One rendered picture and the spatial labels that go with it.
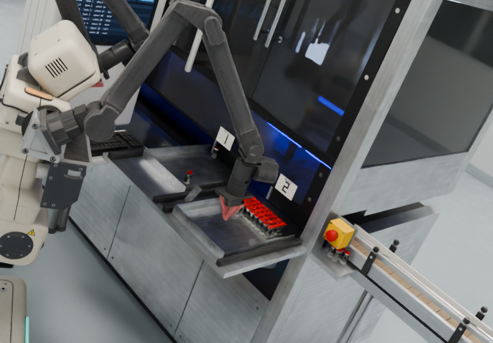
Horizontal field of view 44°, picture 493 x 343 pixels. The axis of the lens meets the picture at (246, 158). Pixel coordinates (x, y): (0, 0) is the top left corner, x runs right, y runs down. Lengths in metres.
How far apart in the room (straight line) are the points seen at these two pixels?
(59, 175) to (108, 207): 1.19
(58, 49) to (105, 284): 1.62
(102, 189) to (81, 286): 0.46
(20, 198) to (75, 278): 1.22
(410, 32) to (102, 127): 0.92
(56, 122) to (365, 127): 0.93
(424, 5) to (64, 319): 1.94
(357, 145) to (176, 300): 1.14
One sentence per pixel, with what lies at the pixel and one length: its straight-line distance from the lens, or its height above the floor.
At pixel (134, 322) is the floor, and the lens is 2.92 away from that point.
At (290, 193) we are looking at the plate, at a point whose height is 1.01.
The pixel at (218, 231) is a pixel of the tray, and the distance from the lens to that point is 2.02.
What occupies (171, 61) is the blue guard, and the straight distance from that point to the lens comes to 2.57.
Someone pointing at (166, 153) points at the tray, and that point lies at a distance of 2.37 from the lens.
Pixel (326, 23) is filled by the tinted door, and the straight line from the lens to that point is 2.06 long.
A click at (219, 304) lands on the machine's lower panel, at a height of 0.42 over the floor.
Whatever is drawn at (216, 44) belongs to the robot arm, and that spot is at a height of 1.53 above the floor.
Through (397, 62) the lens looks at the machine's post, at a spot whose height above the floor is 1.59.
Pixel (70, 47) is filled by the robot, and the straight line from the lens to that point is 1.69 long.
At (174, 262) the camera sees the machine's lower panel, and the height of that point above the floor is 0.40.
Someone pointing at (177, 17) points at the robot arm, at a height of 1.56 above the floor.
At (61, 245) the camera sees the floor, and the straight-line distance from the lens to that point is 3.24.
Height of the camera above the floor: 1.93
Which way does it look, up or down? 24 degrees down
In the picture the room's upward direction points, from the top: 22 degrees clockwise
